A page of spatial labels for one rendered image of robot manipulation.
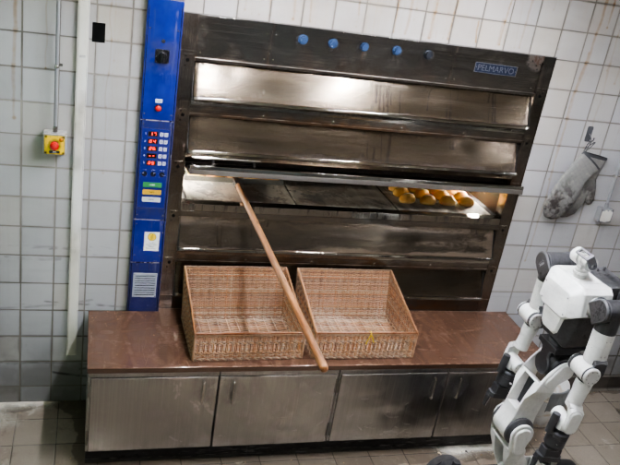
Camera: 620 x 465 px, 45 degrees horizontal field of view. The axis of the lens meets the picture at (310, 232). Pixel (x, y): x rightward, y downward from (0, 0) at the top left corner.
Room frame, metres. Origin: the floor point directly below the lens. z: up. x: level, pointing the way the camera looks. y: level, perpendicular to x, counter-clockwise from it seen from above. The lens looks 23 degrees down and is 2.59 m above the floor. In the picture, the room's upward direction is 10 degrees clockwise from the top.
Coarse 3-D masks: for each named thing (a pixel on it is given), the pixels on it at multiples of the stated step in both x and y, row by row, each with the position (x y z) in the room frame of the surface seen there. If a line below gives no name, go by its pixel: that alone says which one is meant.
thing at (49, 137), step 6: (48, 132) 3.23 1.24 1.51; (60, 132) 3.26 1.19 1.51; (66, 132) 3.29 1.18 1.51; (48, 138) 3.21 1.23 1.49; (54, 138) 3.22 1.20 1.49; (48, 144) 3.21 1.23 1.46; (60, 144) 3.23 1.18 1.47; (42, 150) 3.21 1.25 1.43; (48, 150) 3.21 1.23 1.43; (54, 150) 3.22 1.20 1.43; (60, 150) 3.23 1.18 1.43
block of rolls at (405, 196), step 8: (400, 192) 4.11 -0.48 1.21; (408, 192) 4.14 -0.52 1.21; (416, 192) 4.16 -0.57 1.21; (424, 192) 4.16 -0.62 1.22; (432, 192) 4.26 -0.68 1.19; (440, 192) 4.19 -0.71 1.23; (448, 192) 4.31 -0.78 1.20; (456, 192) 4.25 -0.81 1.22; (464, 192) 4.25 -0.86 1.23; (400, 200) 4.03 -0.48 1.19; (408, 200) 4.02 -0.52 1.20; (424, 200) 4.05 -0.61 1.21; (432, 200) 4.06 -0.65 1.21; (440, 200) 4.11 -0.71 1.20; (448, 200) 4.10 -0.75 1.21; (464, 200) 4.15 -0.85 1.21; (472, 200) 4.17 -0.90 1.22
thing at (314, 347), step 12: (240, 192) 3.69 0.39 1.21; (252, 216) 3.39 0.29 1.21; (264, 240) 3.14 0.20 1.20; (276, 264) 2.91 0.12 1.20; (288, 288) 2.71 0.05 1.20; (288, 300) 2.64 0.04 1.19; (300, 312) 2.53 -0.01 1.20; (300, 324) 2.46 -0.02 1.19; (312, 336) 2.38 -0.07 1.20; (312, 348) 2.31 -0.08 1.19; (324, 360) 2.23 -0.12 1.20; (324, 372) 2.20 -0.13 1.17
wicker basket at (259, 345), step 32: (192, 288) 3.43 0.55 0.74; (224, 288) 3.49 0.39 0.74; (256, 288) 3.55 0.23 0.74; (192, 320) 3.10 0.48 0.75; (256, 320) 3.48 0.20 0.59; (288, 320) 3.46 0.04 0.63; (192, 352) 3.01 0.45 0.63; (224, 352) 3.07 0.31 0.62; (256, 352) 3.12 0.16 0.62; (288, 352) 3.17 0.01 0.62
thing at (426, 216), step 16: (192, 208) 3.49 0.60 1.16; (208, 208) 3.52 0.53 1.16; (224, 208) 3.54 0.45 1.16; (240, 208) 3.57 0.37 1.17; (256, 208) 3.60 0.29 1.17; (272, 208) 3.62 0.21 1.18; (288, 208) 3.65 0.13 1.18; (304, 208) 3.69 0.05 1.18; (320, 208) 3.73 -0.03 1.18; (336, 208) 3.77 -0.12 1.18; (352, 208) 3.81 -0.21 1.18; (496, 224) 4.03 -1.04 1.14
